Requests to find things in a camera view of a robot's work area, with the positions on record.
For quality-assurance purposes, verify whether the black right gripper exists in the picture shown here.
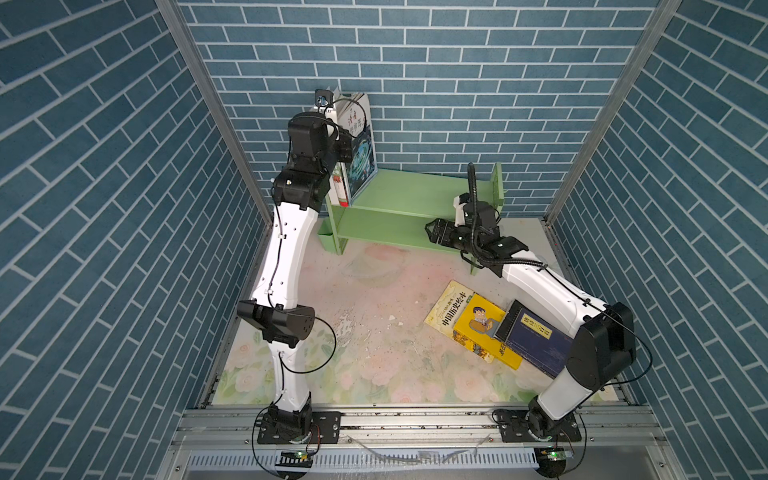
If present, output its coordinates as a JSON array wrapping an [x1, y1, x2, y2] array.
[[426, 216, 482, 258]]

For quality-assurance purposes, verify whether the white red-lettered magazine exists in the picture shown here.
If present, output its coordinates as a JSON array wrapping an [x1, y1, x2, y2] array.
[[334, 93, 377, 205]]

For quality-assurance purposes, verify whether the green nature encyclopedia book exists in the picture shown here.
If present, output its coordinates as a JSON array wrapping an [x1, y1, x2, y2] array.
[[331, 162, 350, 208]]

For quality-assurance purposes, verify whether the yellow history book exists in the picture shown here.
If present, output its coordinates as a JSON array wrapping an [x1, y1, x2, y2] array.
[[424, 280, 494, 364]]

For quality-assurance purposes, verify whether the dark blue book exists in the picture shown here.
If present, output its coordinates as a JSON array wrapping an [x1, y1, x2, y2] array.
[[494, 300, 573, 379]]

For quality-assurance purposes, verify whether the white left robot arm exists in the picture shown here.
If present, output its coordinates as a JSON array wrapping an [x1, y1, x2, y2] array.
[[237, 111, 352, 435]]

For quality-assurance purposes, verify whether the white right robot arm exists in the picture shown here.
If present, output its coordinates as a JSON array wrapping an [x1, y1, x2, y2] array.
[[425, 218, 636, 440]]

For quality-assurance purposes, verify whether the green metal bookshelf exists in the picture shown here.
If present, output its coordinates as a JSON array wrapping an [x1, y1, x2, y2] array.
[[317, 168, 469, 255]]

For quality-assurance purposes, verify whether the yellow cartoon cover book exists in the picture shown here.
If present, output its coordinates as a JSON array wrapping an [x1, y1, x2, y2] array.
[[453, 293, 522, 370]]

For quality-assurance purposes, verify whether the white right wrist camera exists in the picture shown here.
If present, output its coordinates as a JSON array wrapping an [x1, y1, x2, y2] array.
[[453, 193, 479, 227]]

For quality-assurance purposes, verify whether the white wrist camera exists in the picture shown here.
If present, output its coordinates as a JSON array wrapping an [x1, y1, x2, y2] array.
[[453, 193, 479, 227], [314, 89, 335, 113]]

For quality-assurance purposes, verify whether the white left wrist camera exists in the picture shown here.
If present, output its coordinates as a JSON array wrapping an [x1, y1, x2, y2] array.
[[314, 89, 335, 113]]

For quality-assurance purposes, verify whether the black corrugated cable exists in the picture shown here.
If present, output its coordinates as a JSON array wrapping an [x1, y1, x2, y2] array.
[[458, 161, 547, 271]]

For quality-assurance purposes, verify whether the left aluminium corner post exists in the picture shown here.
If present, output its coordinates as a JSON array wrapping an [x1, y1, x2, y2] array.
[[154, 0, 276, 226]]

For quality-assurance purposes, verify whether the aluminium corner post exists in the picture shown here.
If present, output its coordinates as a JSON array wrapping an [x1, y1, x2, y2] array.
[[543, 0, 682, 228], [154, 0, 276, 226]]

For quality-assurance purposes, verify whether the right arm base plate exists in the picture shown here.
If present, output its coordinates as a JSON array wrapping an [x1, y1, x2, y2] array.
[[491, 409, 582, 443]]

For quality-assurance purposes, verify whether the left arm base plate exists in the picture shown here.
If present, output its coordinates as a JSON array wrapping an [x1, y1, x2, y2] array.
[[256, 408, 342, 446]]

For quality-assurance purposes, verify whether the aluminium front rail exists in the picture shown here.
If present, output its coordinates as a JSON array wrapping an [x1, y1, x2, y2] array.
[[159, 404, 684, 479]]

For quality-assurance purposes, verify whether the right aluminium corner post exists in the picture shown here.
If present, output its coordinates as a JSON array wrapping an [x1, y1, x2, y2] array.
[[543, 0, 682, 228]]

